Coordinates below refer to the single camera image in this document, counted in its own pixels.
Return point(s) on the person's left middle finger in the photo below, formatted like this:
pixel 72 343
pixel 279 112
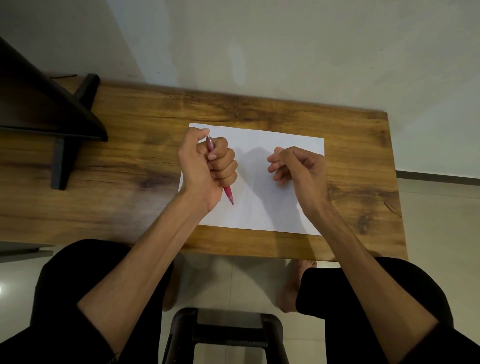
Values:
pixel 224 157

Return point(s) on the person's right foot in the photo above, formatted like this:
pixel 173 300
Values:
pixel 292 288

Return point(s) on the person's leg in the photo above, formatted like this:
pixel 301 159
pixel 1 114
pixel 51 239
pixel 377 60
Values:
pixel 333 300
pixel 63 277

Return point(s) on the person's right forearm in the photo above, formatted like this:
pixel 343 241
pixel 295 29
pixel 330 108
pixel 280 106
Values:
pixel 367 285

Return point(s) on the person's left thumb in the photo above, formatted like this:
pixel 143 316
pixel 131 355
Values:
pixel 197 137

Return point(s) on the person's right leg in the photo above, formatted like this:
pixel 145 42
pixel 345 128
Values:
pixel 333 300

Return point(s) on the black monitor stand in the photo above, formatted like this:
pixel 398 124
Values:
pixel 62 165

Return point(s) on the person's left forearm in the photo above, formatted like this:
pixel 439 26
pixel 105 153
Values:
pixel 150 258

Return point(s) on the person's right hand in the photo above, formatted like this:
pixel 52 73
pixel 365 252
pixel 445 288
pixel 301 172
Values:
pixel 309 176

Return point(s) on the black stool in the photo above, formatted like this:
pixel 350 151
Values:
pixel 228 335

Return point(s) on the pink pen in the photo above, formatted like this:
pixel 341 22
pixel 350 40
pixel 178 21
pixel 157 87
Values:
pixel 228 195

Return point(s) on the person's left hand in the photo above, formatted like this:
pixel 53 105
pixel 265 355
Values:
pixel 193 168

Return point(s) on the person's left little finger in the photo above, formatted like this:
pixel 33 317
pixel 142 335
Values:
pixel 228 180

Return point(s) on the person's right fingers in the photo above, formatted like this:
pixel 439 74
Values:
pixel 280 165

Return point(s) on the white paper sheet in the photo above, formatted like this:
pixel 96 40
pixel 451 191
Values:
pixel 258 210

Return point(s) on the black monitor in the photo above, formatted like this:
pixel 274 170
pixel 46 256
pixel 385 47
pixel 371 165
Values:
pixel 41 101

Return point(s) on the person's left leg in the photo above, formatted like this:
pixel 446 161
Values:
pixel 63 277

